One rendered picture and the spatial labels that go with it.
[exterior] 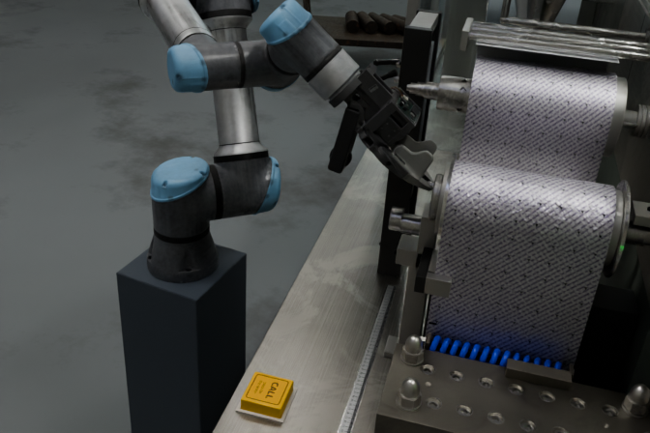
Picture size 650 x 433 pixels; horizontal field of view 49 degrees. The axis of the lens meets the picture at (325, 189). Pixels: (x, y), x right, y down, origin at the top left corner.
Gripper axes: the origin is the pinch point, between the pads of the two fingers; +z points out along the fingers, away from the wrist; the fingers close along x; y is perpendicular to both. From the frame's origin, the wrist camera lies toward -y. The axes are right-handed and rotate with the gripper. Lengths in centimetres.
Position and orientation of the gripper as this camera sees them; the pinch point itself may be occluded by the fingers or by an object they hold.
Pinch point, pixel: (423, 184)
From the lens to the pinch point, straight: 113.9
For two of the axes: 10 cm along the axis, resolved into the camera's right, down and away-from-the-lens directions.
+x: 2.6, -4.4, 8.6
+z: 7.0, 7.0, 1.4
